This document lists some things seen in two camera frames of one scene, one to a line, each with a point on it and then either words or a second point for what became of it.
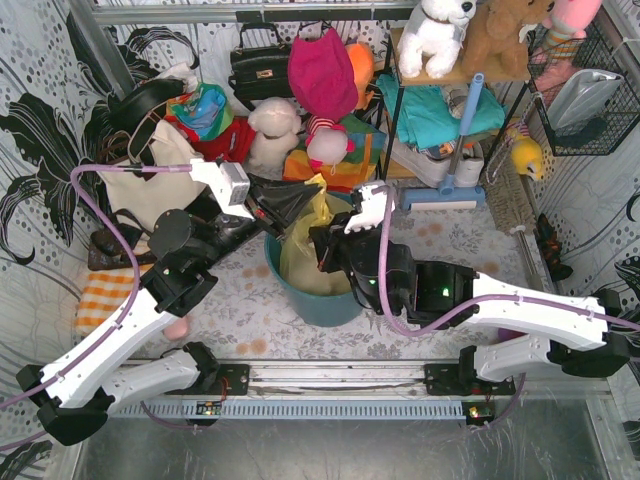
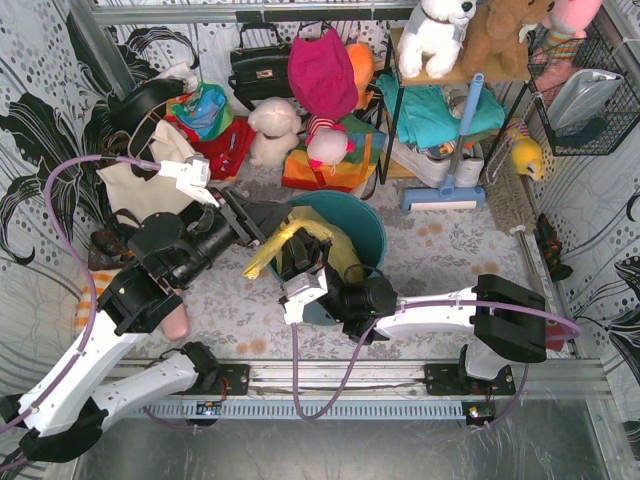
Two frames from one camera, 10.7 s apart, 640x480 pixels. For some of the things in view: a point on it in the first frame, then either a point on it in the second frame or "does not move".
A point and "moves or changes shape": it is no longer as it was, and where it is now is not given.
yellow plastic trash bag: [298, 261] moves or changes shape
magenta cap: [322, 74] does not move
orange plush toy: [363, 61] does not move
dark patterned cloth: [551, 248] does not move
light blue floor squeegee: [447, 196] does not move
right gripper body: [329, 245] -> [310, 260]
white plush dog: [434, 36] does not move
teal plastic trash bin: [307, 308] moves or changes shape
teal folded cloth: [425, 117] does not move
